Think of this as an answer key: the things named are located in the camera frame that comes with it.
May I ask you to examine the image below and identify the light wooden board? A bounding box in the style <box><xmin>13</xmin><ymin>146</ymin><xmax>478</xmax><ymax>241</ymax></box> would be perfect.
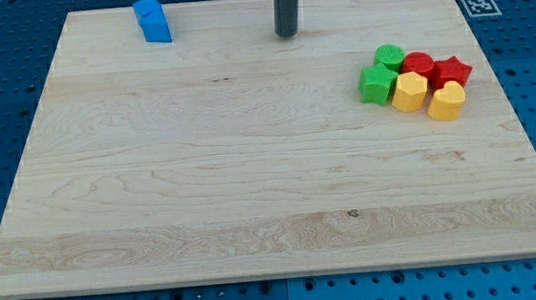
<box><xmin>0</xmin><ymin>0</ymin><xmax>536</xmax><ymax>300</ymax></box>

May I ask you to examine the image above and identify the green star block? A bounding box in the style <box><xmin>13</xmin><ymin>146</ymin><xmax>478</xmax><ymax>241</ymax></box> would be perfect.
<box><xmin>358</xmin><ymin>63</ymin><xmax>398</xmax><ymax>106</ymax></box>

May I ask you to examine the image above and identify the green cylinder block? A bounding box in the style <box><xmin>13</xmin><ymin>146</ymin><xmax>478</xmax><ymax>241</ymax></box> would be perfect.
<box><xmin>374</xmin><ymin>44</ymin><xmax>405</xmax><ymax>72</ymax></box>

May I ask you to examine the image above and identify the yellow hexagon block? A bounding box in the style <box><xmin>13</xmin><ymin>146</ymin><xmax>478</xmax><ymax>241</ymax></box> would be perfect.
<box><xmin>392</xmin><ymin>72</ymin><xmax>428</xmax><ymax>113</ymax></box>

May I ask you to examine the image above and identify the red cylinder block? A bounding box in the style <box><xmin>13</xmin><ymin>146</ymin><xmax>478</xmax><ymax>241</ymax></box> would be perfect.
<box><xmin>400</xmin><ymin>52</ymin><xmax>435</xmax><ymax>78</ymax></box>

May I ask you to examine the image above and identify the blue block lower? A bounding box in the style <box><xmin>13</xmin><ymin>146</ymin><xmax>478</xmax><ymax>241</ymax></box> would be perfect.
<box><xmin>139</xmin><ymin>11</ymin><xmax>173</xmax><ymax>43</ymax></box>

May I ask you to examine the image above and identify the blue block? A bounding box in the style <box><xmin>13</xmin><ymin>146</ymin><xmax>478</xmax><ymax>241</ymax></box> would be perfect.
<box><xmin>132</xmin><ymin>0</ymin><xmax>162</xmax><ymax>23</ymax></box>
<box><xmin>139</xmin><ymin>11</ymin><xmax>173</xmax><ymax>43</ymax></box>

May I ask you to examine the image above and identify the blue block upper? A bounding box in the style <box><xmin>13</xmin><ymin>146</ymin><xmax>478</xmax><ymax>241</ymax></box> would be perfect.
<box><xmin>132</xmin><ymin>0</ymin><xmax>162</xmax><ymax>23</ymax></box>

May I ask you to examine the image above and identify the yellow heart block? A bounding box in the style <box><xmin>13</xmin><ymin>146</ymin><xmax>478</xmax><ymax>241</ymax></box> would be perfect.
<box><xmin>427</xmin><ymin>81</ymin><xmax>466</xmax><ymax>121</ymax></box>

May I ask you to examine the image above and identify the red star block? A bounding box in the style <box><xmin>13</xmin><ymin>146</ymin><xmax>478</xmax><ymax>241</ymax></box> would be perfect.
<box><xmin>429</xmin><ymin>55</ymin><xmax>473</xmax><ymax>90</ymax></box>

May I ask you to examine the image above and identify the white fiducial marker tag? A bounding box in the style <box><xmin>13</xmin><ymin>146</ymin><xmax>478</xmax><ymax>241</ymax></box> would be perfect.
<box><xmin>461</xmin><ymin>0</ymin><xmax>502</xmax><ymax>18</ymax></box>

